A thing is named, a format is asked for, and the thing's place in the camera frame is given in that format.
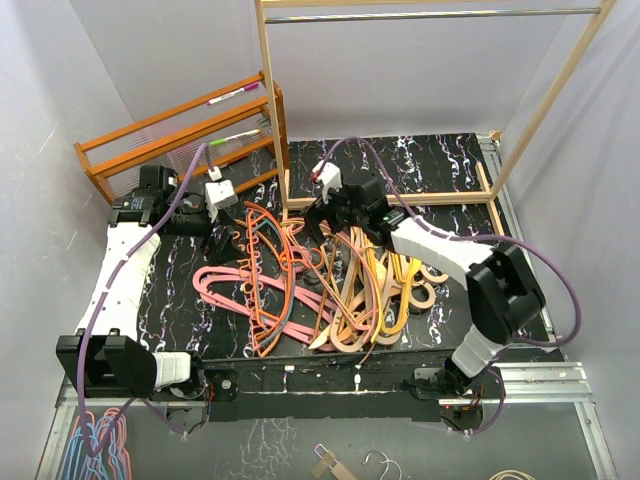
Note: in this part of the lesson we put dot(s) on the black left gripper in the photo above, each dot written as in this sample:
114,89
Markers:
210,243

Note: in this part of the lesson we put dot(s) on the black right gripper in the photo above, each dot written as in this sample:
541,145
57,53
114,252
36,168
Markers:
313,215

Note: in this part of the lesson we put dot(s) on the orange plastic hanger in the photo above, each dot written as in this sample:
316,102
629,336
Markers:
264,328

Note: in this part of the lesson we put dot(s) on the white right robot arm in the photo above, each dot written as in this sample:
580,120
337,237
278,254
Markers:
503,293

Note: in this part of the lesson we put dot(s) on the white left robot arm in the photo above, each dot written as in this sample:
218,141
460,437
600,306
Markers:
104,357

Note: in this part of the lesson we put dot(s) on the thick pink plastic hanger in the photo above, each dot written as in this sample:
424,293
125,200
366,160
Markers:
221,288

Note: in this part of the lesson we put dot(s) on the green capped marker pen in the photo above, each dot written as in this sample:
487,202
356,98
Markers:
238,136

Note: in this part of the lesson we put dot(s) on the orange wooden shelf rack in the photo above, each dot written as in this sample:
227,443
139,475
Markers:
170,138

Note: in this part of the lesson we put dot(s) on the purple capped marker pen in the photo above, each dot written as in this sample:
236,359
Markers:
246,88

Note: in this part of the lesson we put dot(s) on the light wooden clothes rack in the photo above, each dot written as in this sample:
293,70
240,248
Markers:
444,95

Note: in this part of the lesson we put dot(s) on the wooden clip hanger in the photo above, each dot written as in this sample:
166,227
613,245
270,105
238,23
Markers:
328,462

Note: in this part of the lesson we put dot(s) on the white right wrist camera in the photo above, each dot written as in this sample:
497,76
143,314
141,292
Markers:
328,176

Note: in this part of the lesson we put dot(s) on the teal wire hanger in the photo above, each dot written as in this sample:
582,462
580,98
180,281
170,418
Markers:
282,252

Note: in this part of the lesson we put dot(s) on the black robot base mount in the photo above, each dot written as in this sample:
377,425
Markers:
412,384

